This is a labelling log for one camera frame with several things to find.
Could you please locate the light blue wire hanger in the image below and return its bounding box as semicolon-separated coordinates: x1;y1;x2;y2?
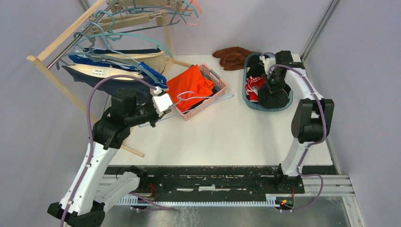
138;91;235;128

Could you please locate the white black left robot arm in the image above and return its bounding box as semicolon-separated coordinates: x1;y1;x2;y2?
47;87;174;227

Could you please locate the orange plastic hanger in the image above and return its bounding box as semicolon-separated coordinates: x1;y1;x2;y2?
141;0;204;26

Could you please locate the grey-blue plastic hanger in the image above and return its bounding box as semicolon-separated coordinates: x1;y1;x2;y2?
55;32;160;82

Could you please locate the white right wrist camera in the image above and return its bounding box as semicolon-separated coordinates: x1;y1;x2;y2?
259;55;276;75

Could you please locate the wooden clothes rack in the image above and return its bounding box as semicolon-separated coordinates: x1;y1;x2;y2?
26;0;193;158

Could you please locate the red white garment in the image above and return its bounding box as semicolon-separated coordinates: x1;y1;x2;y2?
245;77;266;103

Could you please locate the pink perforated plastic basket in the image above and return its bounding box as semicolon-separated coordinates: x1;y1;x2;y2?
167;64;227;121

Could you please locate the orange folded garment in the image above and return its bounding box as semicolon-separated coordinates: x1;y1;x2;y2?
167;65;215;112

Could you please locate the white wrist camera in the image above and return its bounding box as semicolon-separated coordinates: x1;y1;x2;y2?
259;55;276;75
151;87;174;116

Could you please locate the black garment in basket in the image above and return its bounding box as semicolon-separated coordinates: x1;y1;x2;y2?
246;55;265;78

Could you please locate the wooden clip hanger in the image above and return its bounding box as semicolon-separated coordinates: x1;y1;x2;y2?
86;10;170;35

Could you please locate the teal plastic hanger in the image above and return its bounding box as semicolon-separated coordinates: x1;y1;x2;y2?
76;10;174;57

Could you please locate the brown cloth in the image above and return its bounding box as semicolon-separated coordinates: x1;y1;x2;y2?
212;47;253;71

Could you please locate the blue white-lettered underwear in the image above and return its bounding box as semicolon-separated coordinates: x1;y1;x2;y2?
69;54;168;89

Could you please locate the black striped underwear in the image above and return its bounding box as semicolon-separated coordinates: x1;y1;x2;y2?
258;84;290;109

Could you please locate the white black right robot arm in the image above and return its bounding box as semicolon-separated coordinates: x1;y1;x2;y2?
259;51;334;193

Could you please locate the cream navy labelled underwear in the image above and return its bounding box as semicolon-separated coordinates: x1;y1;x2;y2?
62;64;150;96

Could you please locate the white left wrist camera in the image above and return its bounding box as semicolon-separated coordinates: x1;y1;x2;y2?
151;87;174;116

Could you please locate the teal oval laundry basket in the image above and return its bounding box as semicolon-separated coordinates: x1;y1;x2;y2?
242;52;293;112

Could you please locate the beige navy-trimmed underwear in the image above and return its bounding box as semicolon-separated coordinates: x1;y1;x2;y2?
93;48;167;73

